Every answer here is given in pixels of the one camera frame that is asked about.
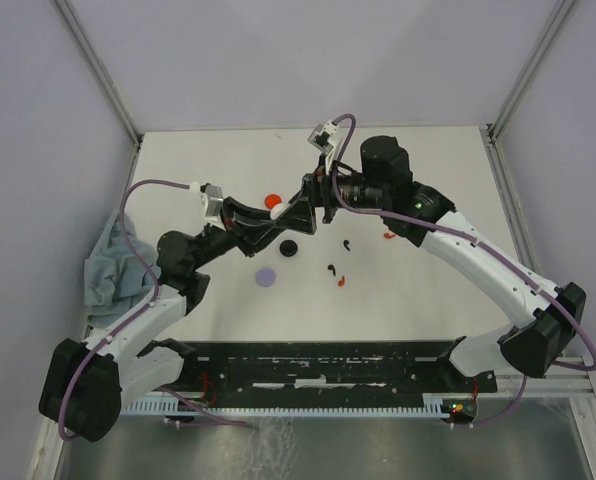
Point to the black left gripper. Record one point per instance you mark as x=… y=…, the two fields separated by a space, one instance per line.
x=250 y=238

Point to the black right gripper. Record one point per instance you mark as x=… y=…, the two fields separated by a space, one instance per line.
x=316 y=190

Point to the purple earbud charging case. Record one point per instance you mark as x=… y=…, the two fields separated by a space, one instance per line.
x=265 y=277

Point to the white earbud charging case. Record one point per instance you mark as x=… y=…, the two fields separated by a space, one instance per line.
x=277 y=210

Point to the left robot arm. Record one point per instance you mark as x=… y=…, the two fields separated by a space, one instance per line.
x=89 y=382

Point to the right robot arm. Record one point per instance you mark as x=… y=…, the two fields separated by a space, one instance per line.
x=543 y=317

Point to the orange earbud charging case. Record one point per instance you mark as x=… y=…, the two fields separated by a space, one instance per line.
x=272 y=200

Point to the light blue cloth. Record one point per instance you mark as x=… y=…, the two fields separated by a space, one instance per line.
x=114 y=280

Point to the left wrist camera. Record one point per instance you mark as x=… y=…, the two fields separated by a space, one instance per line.
x=211 y=197

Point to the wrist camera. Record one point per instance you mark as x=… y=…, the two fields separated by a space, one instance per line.
x=211 y=197
x=324 y=139

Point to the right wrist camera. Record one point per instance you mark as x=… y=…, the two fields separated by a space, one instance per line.
x=324 y=139

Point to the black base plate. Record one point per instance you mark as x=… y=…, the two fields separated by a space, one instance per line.
x=324 y=374

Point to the white cable duct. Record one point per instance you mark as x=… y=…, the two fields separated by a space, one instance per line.
x=166 y=405

